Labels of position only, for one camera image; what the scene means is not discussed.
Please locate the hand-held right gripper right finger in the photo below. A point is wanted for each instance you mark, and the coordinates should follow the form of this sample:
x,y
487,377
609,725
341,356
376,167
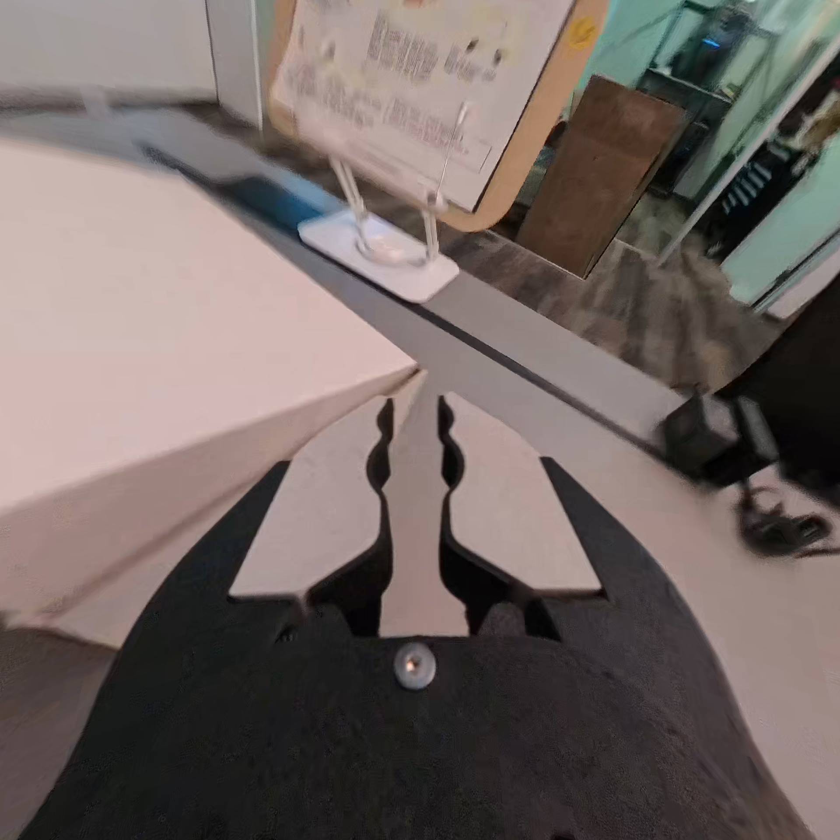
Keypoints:
x,y
518,512

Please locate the instruction sheet on stand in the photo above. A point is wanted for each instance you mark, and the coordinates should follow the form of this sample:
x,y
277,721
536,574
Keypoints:
x,y
541,131

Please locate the white cardboard box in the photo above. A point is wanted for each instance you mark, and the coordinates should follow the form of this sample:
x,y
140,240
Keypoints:
x,y
164,315

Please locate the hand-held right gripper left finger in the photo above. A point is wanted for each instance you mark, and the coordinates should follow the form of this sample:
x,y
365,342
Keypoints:
x,y
321,518

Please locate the brown cardboard panel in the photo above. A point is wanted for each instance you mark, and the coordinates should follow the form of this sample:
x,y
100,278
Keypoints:
x,y
597,177

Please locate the printed instruction sheet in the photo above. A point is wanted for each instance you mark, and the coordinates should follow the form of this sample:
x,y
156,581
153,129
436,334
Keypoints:
x,y
407,85

